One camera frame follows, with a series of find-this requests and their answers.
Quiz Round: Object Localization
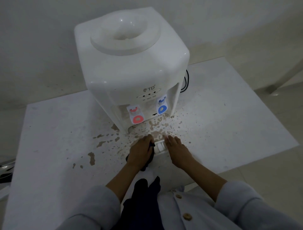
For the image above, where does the person's right hand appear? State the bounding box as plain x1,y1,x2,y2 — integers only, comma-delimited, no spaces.
164,135,195,169

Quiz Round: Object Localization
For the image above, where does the person's left hand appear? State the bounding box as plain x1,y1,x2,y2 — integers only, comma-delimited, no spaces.
126,134,156,170

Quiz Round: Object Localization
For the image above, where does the black cleaning cloth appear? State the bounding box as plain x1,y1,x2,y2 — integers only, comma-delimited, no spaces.
125,142,156,172

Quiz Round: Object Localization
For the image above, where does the person's left forearm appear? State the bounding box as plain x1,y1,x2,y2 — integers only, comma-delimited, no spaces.
106,163,145,203

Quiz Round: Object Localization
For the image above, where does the person's right forearm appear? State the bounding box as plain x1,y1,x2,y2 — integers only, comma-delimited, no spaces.
176,157,228,203

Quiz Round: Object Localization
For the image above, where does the white drip tray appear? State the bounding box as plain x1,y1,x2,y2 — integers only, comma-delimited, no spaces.
154,140,170,156

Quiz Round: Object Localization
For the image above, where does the red hot water tap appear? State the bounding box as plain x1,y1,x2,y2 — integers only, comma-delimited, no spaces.
127,105,144,125

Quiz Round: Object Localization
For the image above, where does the blue cold water tap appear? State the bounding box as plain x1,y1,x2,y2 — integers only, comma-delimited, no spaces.
156,96,169,115

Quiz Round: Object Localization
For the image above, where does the dark navy scarf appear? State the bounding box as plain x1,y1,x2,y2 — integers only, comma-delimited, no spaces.
118,176,165,230

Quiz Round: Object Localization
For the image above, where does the white tabletop water dispenser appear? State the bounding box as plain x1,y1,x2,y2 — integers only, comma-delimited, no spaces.
74,7,190,134

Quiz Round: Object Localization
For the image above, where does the grey buttoned cardigan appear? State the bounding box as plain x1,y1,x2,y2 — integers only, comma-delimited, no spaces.
56,181,303,230

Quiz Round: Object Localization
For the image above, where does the white furniture leg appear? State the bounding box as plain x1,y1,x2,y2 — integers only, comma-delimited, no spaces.
267,58,303,96

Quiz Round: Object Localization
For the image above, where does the metal and black object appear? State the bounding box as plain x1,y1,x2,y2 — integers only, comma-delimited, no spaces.
0,159,15,183

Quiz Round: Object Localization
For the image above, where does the black power cable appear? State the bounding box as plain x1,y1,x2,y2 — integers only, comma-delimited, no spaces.
180,70,190,93

